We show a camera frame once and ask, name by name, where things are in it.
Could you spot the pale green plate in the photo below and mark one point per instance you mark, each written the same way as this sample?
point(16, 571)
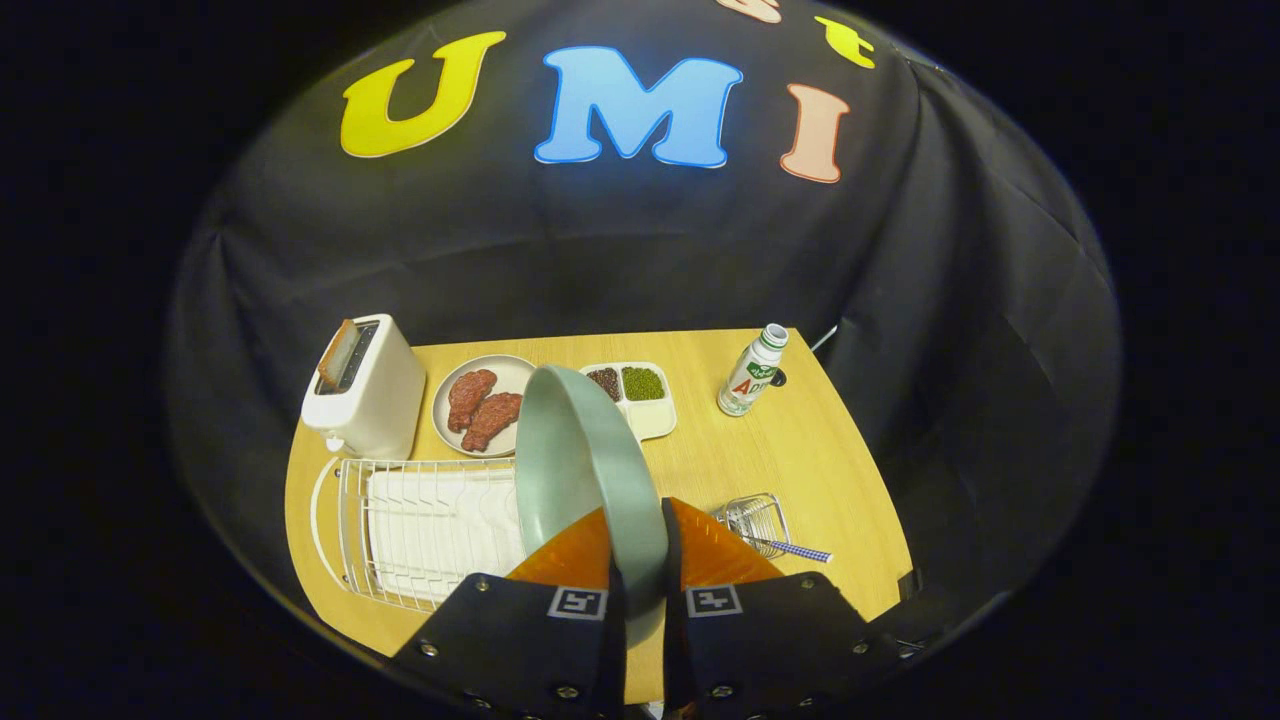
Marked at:
point(575, 460)

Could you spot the cream divided snack tray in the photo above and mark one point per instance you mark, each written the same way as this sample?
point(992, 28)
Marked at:
point(650, 415)

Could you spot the white toaster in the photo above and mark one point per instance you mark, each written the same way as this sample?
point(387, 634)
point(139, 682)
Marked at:
point(385, 400)

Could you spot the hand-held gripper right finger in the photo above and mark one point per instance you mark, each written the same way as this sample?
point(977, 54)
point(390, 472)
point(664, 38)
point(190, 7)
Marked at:
point(672, 660)

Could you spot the slice of toast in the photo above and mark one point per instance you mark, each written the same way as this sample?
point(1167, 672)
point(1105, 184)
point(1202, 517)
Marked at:
point(338, 352)

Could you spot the white drink bottle green label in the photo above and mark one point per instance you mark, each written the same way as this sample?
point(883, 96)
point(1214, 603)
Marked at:
point(750, 375)

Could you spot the white ribbed drain tray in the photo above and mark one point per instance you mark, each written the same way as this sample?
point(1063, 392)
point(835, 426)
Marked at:
point(440, 530)

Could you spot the dark red beans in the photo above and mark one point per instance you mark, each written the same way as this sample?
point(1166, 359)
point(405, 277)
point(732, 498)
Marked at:
point(604, 382)

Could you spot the red meat steak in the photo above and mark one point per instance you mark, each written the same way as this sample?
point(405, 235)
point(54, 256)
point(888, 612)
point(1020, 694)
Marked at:
point(470, 395)
point(492, 418)

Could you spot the black backdrop cloth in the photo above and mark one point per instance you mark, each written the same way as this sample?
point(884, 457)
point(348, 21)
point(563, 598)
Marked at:
point(500, 250)

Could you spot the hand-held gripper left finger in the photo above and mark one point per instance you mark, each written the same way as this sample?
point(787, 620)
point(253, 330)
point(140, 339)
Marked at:
point(520, 650)

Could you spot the green mung beans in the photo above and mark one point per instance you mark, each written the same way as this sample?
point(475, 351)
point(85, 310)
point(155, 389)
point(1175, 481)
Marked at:
point(643, 383)

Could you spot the beige plate with meat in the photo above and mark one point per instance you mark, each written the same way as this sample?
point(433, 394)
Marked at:
point(512, 375)

